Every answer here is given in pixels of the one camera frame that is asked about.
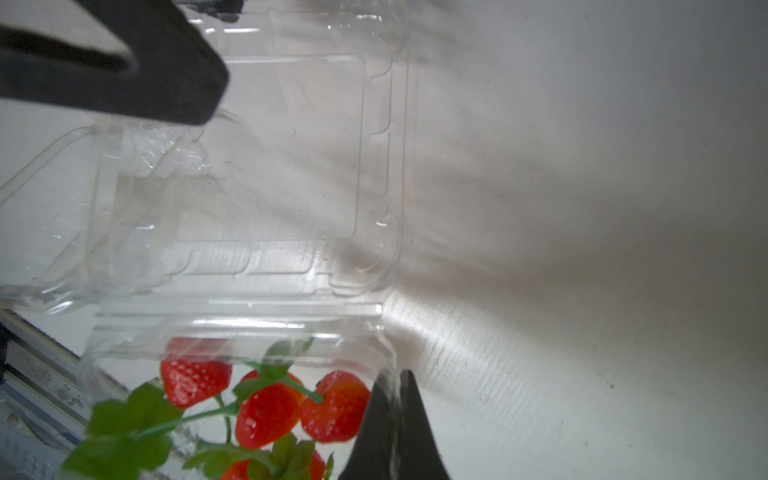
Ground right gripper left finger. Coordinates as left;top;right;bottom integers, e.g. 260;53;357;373
339;373;398;480

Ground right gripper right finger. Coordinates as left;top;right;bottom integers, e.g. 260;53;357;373
397;370;450;480

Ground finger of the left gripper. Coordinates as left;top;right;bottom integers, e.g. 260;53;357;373
1;1;230;126

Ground clear clamshell container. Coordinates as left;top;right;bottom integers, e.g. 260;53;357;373
0;5;415;480

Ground strawberries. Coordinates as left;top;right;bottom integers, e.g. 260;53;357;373
60;338;371;479

